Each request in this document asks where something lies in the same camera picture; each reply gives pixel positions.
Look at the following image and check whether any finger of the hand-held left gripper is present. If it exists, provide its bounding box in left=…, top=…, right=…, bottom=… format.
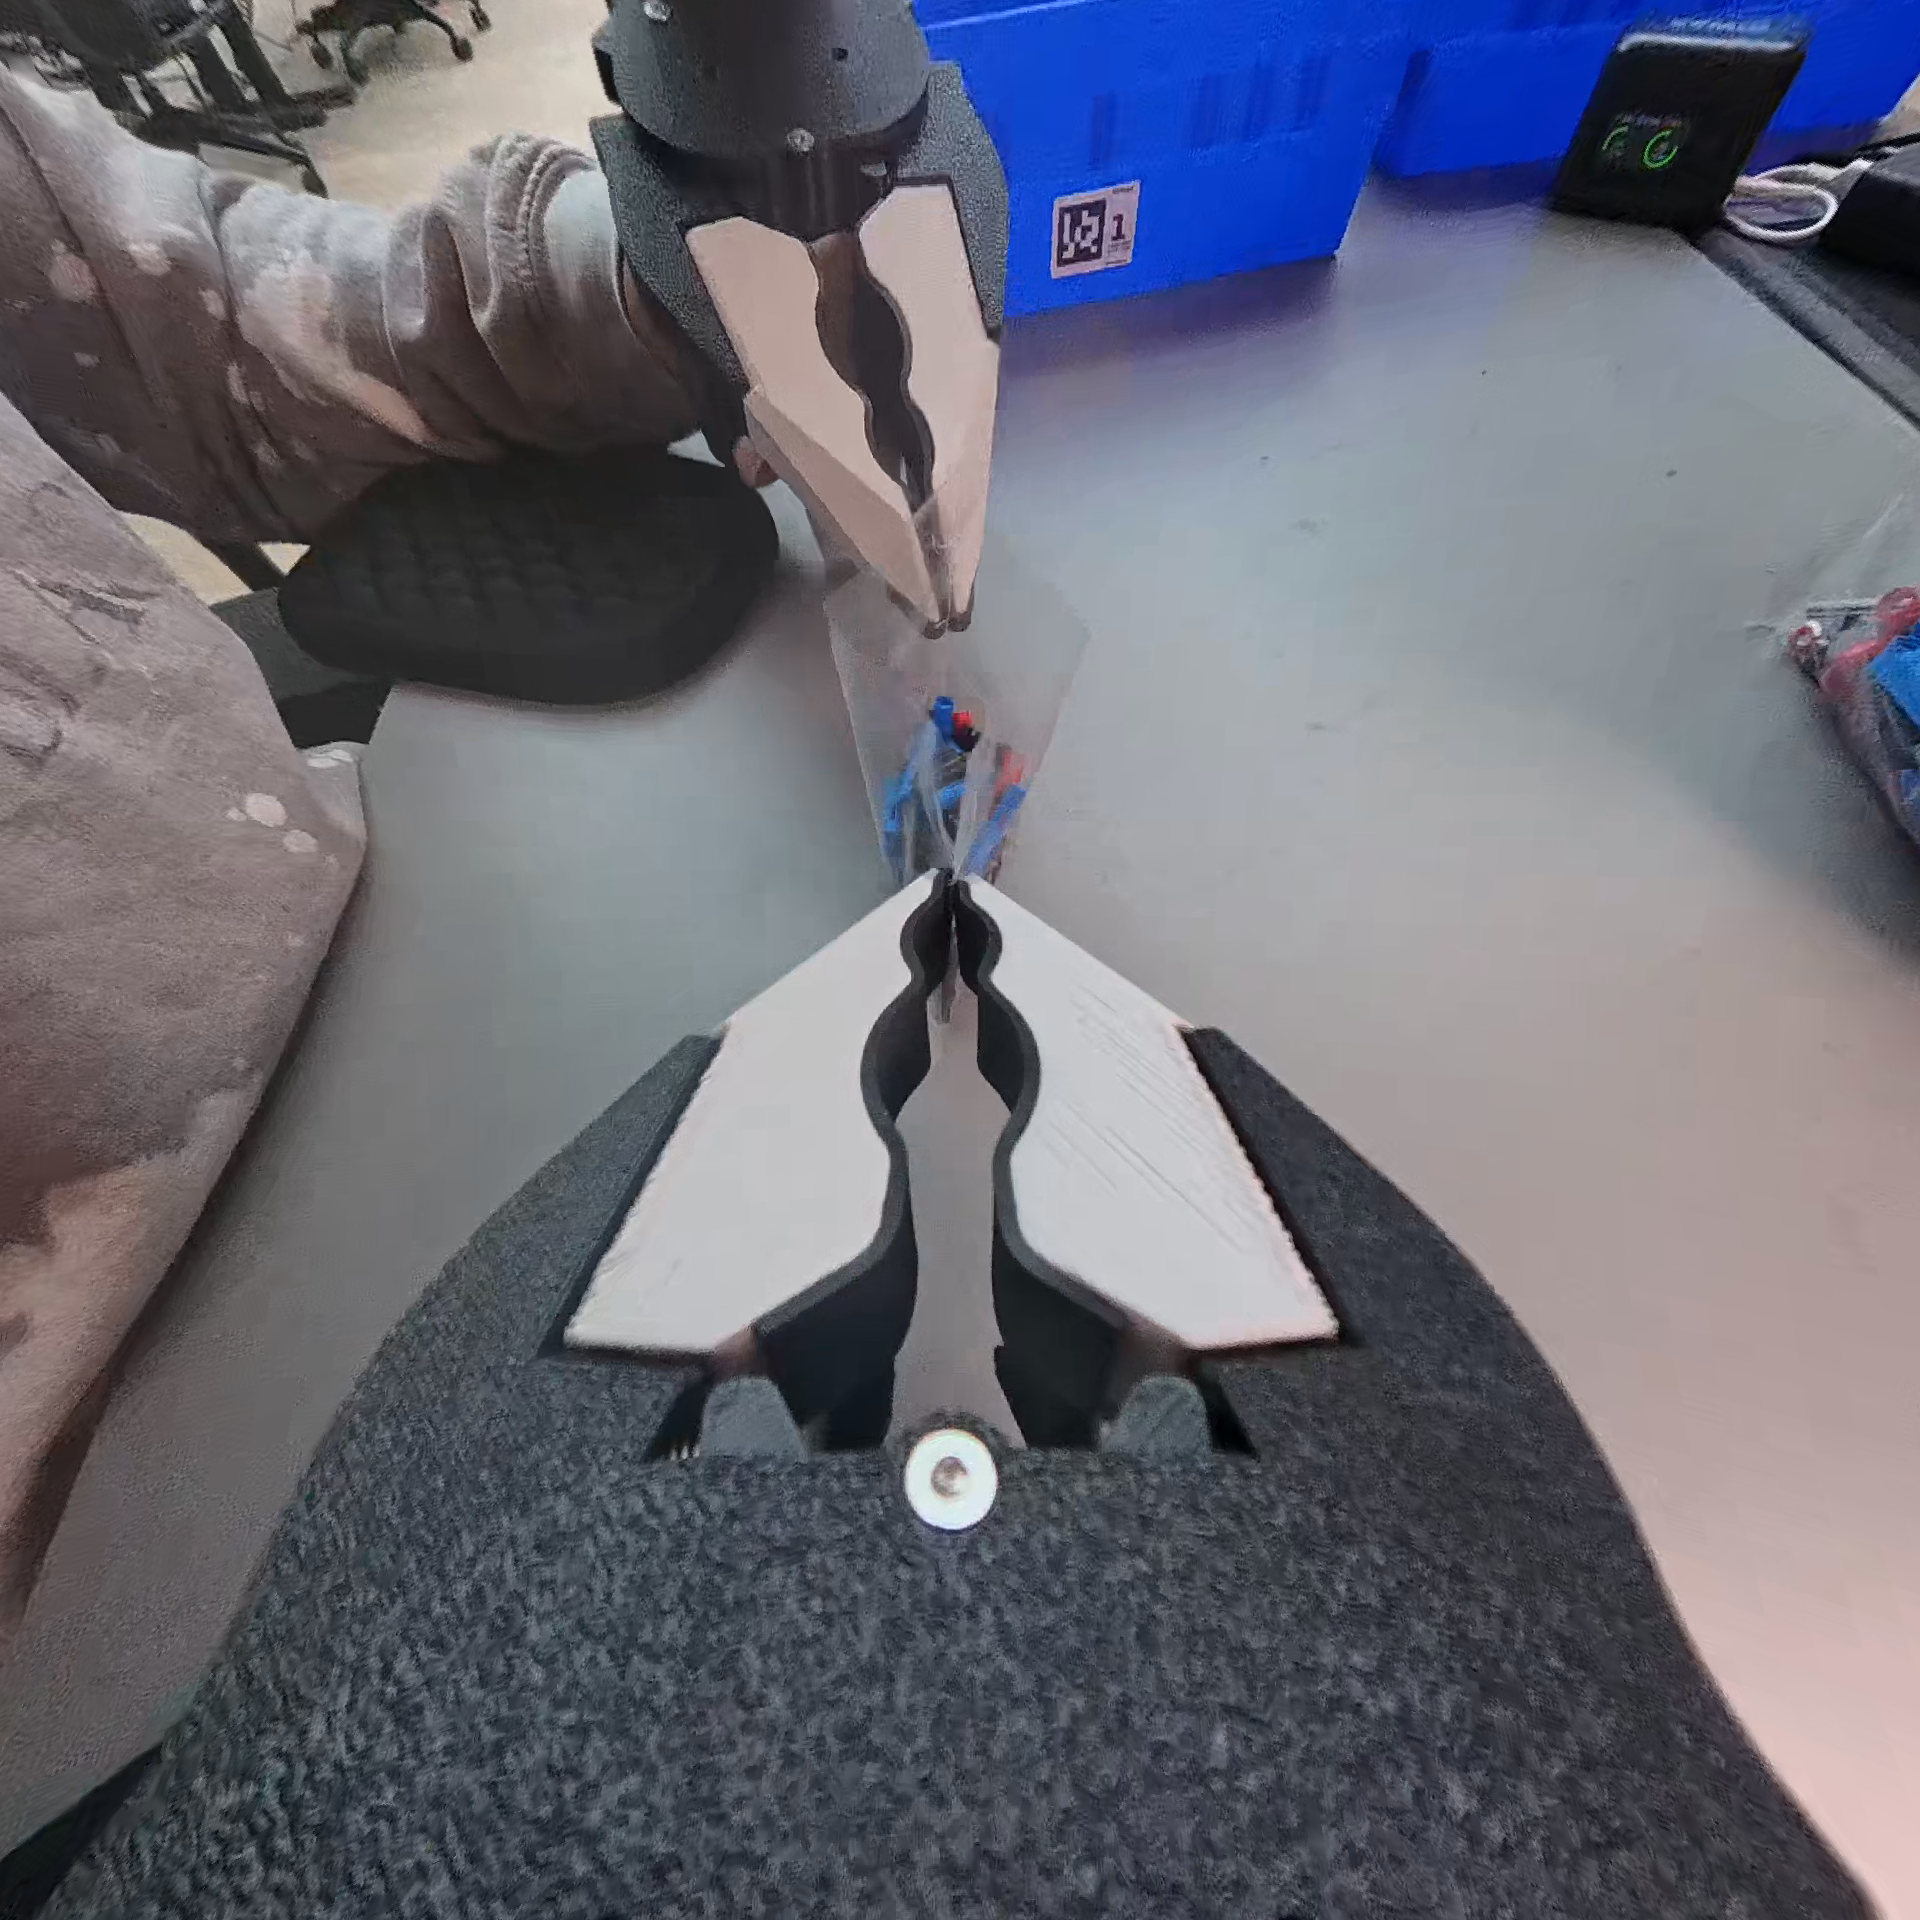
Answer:
left=687, top=222, right=952, bottom=630
left=857, top=180, right=1001, bottom=630

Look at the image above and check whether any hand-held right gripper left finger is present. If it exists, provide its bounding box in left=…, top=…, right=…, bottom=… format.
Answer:
left=564, top=874, right=956, bottom=1450

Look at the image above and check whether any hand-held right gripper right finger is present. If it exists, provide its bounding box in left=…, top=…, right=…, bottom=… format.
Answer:
left=956, top=878, right=1339, bottom=1450

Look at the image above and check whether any clear printed plastic bag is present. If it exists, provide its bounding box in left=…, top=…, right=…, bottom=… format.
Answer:
left=821, top=496, right=1092, bottom=1023

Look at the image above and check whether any person's left forearm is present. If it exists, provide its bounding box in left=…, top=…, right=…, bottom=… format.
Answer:
left=0, top=67, right=706, bottom=543

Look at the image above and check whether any black quilted cushion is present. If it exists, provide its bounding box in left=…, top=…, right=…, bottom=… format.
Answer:
left=277, top=450, right=782, bottom=707

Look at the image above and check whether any black office chair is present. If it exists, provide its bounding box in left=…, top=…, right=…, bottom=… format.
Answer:
left=292, top=0, right=493, bottom=78
left=30, top=0, right=332, bottom=197

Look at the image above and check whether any person's grey hoodie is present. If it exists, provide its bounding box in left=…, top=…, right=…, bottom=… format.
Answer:
left=0, top=390, right=368, bottom=1652

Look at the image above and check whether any black power bank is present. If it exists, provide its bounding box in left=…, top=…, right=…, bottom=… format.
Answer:
left=1549, top=31, right=1808, bottom=231

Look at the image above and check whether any clear bag of toy bricks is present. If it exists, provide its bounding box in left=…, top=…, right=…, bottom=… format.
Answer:
left=1785, top=586, right=1920, bottom=849

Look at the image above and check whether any black charger hub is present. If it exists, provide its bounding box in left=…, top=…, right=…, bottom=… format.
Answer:
left=1821, top=135, right=1920, bottom=273

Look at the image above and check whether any white cable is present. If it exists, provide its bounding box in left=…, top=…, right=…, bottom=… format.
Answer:
left=1725, top=150, right=1876, bottom=243

